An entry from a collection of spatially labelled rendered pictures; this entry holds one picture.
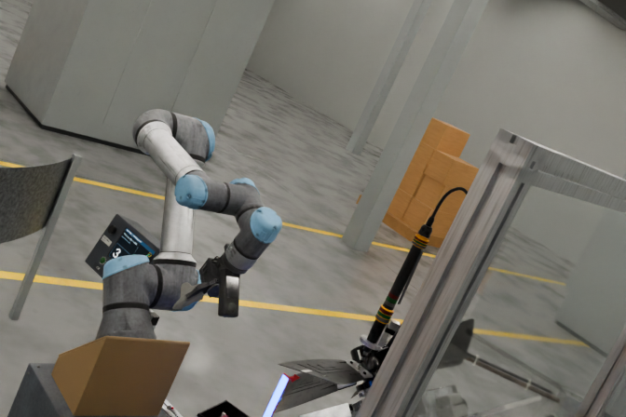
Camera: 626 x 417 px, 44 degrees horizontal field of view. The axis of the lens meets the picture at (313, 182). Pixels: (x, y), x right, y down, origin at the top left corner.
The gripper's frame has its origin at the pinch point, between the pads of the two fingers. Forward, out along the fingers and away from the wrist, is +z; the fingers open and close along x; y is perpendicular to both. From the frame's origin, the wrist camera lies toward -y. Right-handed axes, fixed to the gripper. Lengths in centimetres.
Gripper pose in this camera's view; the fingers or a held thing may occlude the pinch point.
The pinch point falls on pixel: (199, 316)
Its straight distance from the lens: 202.0
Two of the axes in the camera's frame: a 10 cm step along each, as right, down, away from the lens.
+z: -5.5, 6.8, 4.8
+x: -7.9, -2.4, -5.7
